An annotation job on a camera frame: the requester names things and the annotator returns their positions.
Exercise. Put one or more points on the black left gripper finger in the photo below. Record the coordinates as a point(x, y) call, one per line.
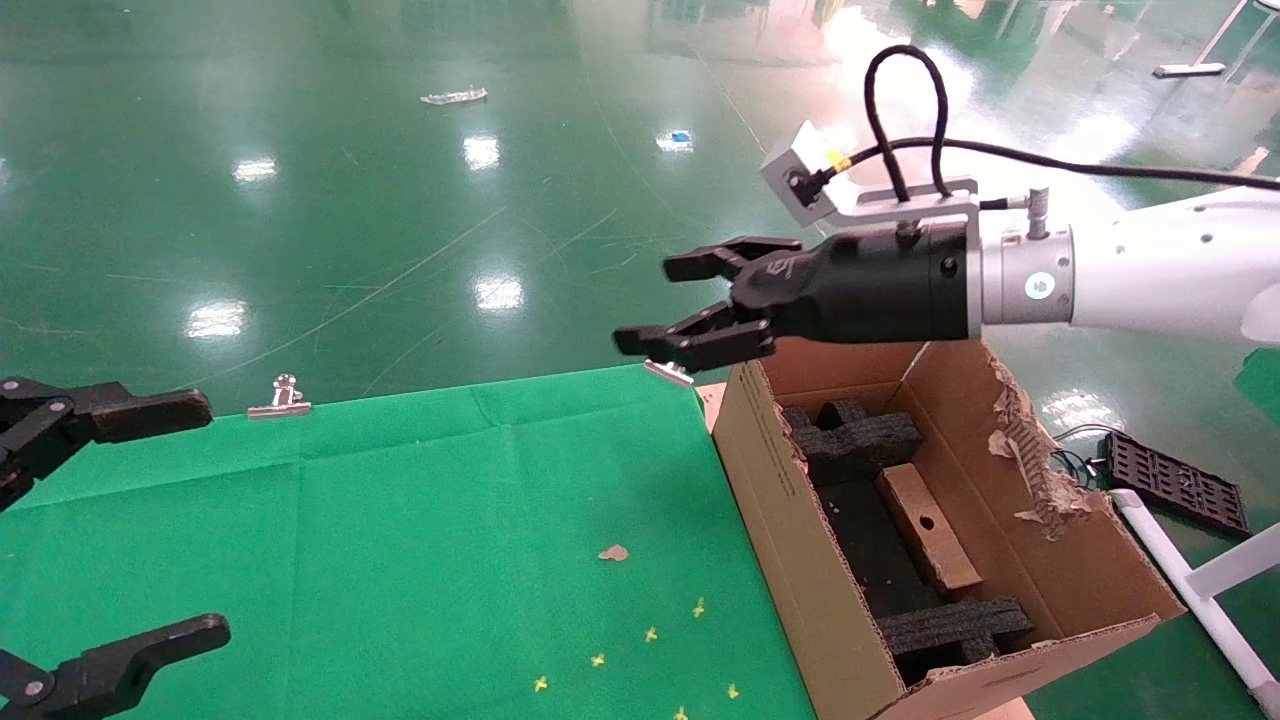
point(120, 412)
point(120, 660)

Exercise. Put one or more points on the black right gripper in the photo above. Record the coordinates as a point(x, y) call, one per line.
point(870, 285)

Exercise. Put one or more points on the small brown cardboard box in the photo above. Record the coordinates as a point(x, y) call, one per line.
point(930, 530)

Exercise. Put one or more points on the flat cardboard flap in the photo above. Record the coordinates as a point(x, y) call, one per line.
point(710, 402)
point(1000, 711)

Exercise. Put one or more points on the large open cardboard carton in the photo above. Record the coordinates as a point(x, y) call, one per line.
point(770, 520)

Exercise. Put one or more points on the silver binder clip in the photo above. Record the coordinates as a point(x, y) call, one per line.
point(280, 402)
point(668, 372)

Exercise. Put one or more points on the black foam insert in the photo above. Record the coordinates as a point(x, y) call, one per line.
point(950, 625)
point(860, 440)

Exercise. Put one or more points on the green table cloth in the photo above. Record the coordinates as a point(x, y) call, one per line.
point(400, 520)

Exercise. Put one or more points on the white floor debris piece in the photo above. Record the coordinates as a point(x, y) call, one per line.
point(453, 96)

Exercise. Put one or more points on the white floor bar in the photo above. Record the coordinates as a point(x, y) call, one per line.
point(1188, 70)

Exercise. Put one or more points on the green clothed table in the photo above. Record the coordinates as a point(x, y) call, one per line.
point(1262, 385)

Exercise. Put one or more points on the gray wrist camera box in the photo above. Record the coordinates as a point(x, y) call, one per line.
point(800, 175)

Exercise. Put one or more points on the silver camera mounting bracket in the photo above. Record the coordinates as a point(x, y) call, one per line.
point(900, 208)

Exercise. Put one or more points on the white tubular table frame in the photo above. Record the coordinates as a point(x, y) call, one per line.
point(1200, 600)

